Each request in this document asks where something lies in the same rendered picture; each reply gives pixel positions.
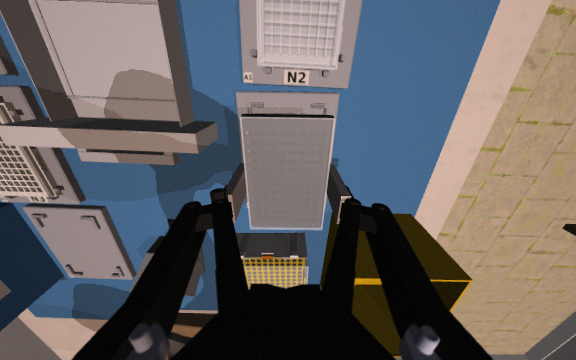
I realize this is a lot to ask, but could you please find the blue bench mat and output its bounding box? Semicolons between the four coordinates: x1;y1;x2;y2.
13;0;501;320

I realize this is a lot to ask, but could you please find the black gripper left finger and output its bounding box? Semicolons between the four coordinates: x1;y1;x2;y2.
71;163;263;360

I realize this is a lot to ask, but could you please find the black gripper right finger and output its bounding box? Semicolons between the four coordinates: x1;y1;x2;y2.
306;164;493;360

